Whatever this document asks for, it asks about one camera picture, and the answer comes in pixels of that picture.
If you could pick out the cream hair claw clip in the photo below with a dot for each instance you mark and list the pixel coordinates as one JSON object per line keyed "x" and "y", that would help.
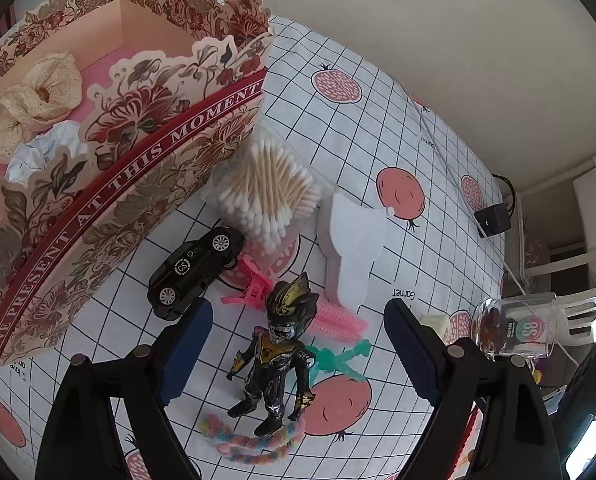
{"x": 435, "y": 327}

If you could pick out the white checkered cloth desktop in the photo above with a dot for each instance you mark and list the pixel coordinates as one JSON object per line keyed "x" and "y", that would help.
{"x": 378, "y": 125}

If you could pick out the pink hair claw clip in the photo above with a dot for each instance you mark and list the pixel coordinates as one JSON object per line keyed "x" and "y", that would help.
{"x": 253, "y": 285}

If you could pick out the black toy car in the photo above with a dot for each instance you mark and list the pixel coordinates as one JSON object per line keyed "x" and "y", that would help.
{"x": 187, "y": 270}

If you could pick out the bag of cotton swabs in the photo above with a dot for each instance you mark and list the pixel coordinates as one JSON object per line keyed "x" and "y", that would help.
{"x": 268, "y": 185}

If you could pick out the cream lace scrunchie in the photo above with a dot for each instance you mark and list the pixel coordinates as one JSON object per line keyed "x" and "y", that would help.
{"x": 52, "y": 80}

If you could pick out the white plastic chair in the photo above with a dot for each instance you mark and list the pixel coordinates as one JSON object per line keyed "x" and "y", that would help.
{"x": 593, "y": 310}

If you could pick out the brown round pieces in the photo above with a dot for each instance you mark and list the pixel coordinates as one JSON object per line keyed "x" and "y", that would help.
{"x": 490, "y": 327}

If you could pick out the black gold action figure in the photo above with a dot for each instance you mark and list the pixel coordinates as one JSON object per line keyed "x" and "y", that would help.
{"x": 273, "y": 360}

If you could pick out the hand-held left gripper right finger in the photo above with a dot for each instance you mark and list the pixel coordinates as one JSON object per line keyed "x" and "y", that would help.
{"x": 408, "y": 350}

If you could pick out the red edged crochet mat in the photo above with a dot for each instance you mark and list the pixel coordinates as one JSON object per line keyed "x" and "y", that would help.
{"x": 472, "y": 430}

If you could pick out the white blue scrunchie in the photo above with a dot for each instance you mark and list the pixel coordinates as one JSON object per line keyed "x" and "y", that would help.
{"x": 42, "y": 147}

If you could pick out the red mesh bag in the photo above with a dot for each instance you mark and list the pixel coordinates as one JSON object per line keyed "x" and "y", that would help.
{"x": 534, "y": 252}

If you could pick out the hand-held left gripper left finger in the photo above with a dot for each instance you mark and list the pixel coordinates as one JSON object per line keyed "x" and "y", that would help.
{"x": 187, "y": 350}

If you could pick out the floral cardboard box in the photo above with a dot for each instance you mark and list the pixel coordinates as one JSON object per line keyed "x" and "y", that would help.
{"x": 127, "y": 175}

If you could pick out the green hair clip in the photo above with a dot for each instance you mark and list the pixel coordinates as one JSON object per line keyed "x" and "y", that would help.
{"x": 328, "y": 360}

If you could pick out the glass mug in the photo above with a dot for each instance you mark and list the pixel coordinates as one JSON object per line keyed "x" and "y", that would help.
{"x": 523, "y": 325}

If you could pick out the black power adapter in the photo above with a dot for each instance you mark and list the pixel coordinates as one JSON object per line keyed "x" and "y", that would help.
{"x": 493, "y": 217}

